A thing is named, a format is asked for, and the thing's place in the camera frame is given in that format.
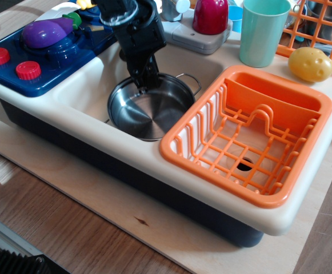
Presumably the black cable and bracket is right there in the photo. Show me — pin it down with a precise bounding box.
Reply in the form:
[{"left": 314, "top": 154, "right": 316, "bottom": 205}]
[{"left": 0, "top": 239, "right": 66, "bottom": 274}]

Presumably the teal plastic cup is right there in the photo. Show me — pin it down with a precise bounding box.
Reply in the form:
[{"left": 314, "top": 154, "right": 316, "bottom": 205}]
[{"left": 239, "top": 0, "right": 291, "bottom": 68}]

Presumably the grey toy faucet base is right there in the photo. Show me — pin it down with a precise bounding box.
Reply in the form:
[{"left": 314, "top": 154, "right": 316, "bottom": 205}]
[{"left": 157, "top": 1, "right": 233, "bottom": 55}]

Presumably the yellow toy potato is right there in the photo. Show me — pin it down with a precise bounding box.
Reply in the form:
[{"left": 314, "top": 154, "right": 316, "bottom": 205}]
[{"left": 288, "top": 47, "right": 332, "bottom": 83}]

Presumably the orange grid basket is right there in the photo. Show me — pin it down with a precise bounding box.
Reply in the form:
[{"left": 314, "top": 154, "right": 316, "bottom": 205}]
[{"left": 277, "top": 1, "right": 332, "bottom": 60}]

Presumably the stainless steel pan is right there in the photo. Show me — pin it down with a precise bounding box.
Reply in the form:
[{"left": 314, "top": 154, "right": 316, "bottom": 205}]
[{"left": 107, "top": 73, "right": 202, "bottom": 142}]

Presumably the orange plastic drying rack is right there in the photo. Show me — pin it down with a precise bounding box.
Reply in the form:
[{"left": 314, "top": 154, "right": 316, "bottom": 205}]
[{"left": 159, "top": 65, "right": 332, "bottom": 208}]

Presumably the small blue cup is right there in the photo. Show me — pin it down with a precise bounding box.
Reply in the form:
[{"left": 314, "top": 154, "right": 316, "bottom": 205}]
[{"left": 229, "top": 5, "right": 243, "bottom": 33}]

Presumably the light wooden base board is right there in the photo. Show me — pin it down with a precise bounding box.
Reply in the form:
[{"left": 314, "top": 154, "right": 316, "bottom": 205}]
[{"left": 0, "top": 121, "right": 332, "bottom": 273}]

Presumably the magenta plastic cup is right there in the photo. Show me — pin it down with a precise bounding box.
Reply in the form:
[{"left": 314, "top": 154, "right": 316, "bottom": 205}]
[{"left": 192, "top": 0, "right": 229, "bottom": 35}]

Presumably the purple toy eggplant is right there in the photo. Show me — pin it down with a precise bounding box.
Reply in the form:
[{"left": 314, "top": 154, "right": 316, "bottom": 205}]
[{"left": 22, "top": 12, "right": 82, "bottom": 49}]

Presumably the blue toy stove top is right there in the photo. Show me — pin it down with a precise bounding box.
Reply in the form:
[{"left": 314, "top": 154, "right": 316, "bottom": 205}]
[{"left": 0, "top": 1, "right": 115, "bottom": 97}]

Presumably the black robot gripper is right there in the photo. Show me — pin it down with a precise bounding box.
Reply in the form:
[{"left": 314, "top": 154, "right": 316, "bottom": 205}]
[{"left": 93, "top": 0, "right": 166, "bottom": 91}]

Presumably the yellow toy vegetable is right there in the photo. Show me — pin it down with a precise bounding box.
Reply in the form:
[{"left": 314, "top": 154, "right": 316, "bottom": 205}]
[{"left": 76, "top": 0, "right": 96, "bottom": 10}]

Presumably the red stove knob right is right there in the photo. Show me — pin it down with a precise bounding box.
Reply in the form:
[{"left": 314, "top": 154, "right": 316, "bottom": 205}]
[{"left": 15, "top": 61, "right": 42, "bottom": 80}]

